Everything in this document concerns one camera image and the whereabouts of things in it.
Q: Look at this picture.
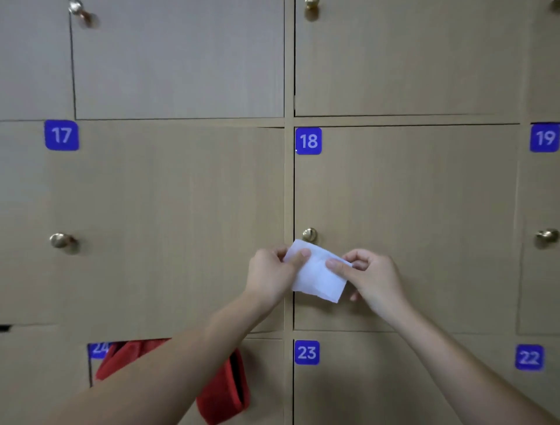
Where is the person's left hand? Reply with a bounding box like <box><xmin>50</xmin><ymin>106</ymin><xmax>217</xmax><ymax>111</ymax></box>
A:
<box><xmin>244</xmin><ymin>247</ymin><xmax>312</xmax><ymax>308</ymax></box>

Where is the person's right hand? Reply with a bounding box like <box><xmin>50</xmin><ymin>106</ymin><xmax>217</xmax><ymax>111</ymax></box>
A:
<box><xmin>326</xmin><ymin>249</ymin><xmax>414</xmax><ymax>323</ymax></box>

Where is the person's left forearm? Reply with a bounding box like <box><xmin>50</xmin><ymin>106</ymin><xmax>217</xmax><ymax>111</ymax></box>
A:
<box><xmin>41</xmin><ymin>290</ymin><xmax>285</xmax><ymax>425</ymax></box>

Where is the white tissue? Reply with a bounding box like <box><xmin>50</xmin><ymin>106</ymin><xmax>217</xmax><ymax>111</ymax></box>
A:
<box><xmin>283</xmin><ymin>239</ymin><xmax>353</xmax><ymax>304</ymax></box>

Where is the red fabric bag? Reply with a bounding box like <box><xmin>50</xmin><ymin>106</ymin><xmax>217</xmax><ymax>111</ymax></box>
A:
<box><xmin>95</xmin><ymin>338</ymin><xmax>251</xmax><ymax>425</ymax></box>

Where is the person's right forearm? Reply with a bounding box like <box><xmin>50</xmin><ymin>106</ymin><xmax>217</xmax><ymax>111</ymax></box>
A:
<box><xmin>378</xmin><ymin>302</ymin><xmax>560</xmax><ymax>425</ymax></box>

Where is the beige wooden locker cabinet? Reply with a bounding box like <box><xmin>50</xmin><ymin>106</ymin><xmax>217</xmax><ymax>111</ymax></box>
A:
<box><xmin>0</xmin><ymin>0</ymin><xmax>560</xmax><ymax>425</ymax></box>

